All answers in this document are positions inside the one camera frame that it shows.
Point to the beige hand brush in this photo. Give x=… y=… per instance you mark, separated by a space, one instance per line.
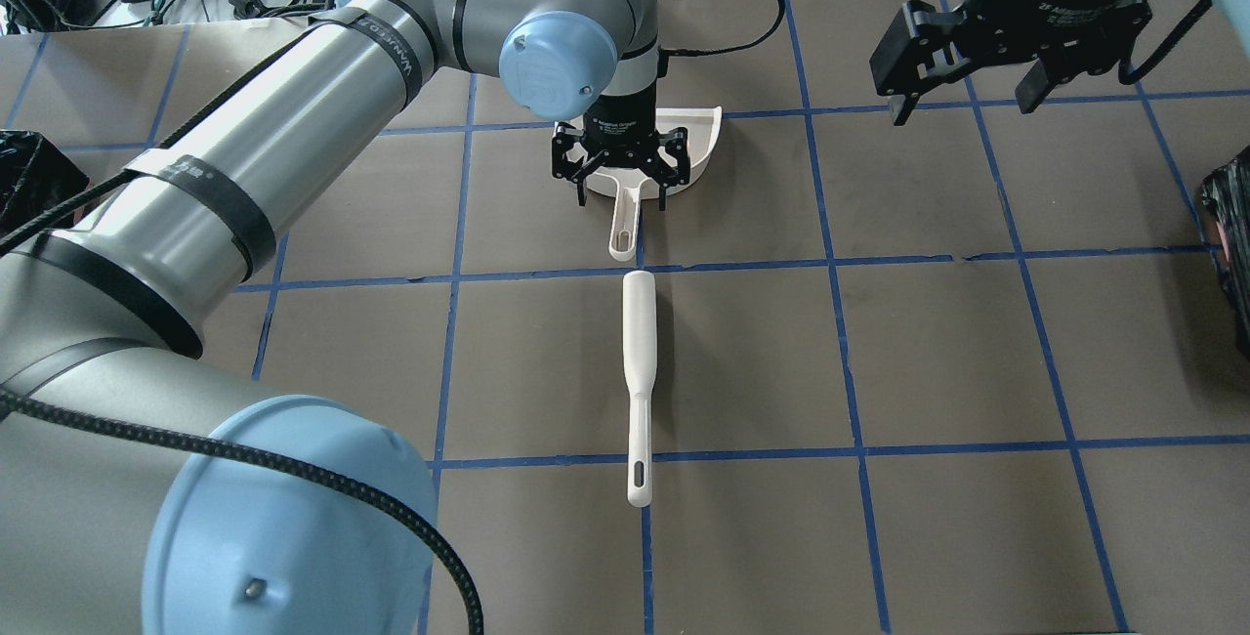
x=639 y=364

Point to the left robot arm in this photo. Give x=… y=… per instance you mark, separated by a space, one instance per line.
x=145 y=492

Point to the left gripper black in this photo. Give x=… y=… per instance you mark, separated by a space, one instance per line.
x=621 y=127

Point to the bin with black bag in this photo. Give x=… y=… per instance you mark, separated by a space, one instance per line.
x=35 y=176

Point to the beige plastic dustpan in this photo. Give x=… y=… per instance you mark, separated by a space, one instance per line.
x=629 y=188

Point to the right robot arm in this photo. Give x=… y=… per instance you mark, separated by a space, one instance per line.
x=1059 y=40

